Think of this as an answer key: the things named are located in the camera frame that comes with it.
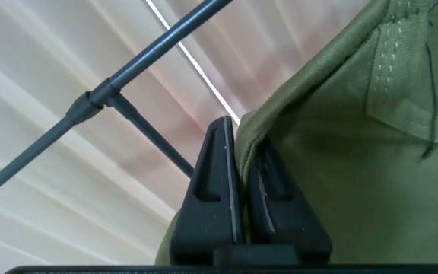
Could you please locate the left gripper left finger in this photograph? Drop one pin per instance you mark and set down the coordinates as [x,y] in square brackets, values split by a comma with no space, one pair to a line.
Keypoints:
[211,220]

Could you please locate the black clothes rack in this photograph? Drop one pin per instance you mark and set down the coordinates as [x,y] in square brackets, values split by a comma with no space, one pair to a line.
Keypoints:
[101,93]

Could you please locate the green long-sleeved shirt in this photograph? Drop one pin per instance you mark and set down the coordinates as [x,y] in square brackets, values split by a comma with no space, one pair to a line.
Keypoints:
[356,171]

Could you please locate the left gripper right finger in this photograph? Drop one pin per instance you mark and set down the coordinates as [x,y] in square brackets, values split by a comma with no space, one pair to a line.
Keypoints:
[291,224]

